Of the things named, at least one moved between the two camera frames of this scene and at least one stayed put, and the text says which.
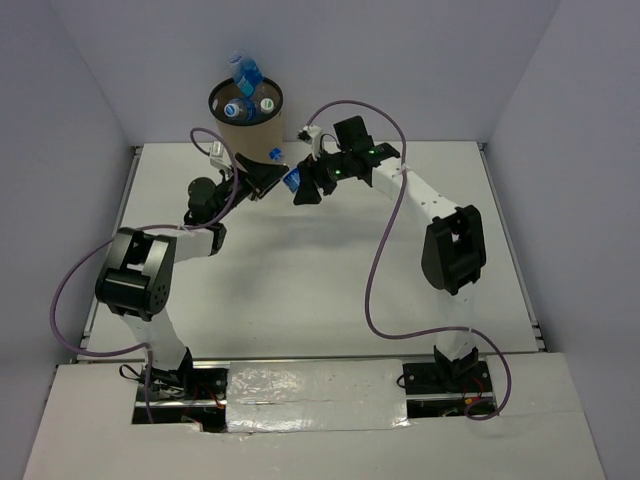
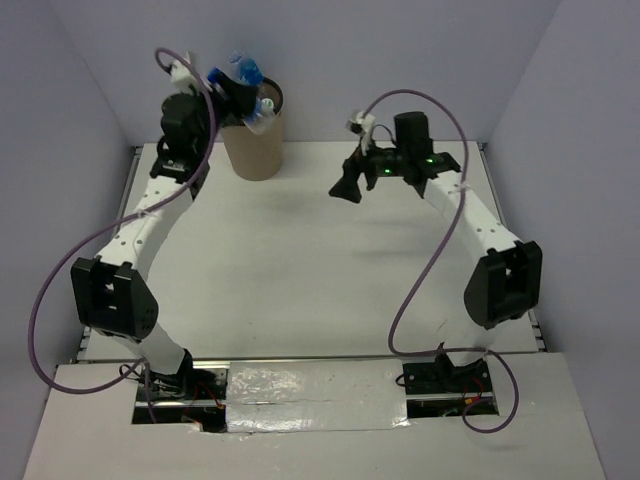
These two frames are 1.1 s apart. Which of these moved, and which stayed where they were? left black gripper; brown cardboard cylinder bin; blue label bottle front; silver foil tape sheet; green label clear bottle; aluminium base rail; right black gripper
Moved: right black gripper; blue label bottle front; left black gripper
Stayed: silver foil tape sheet; green label clear bottle; brown cardboard cylinder bin; aluminium base rail
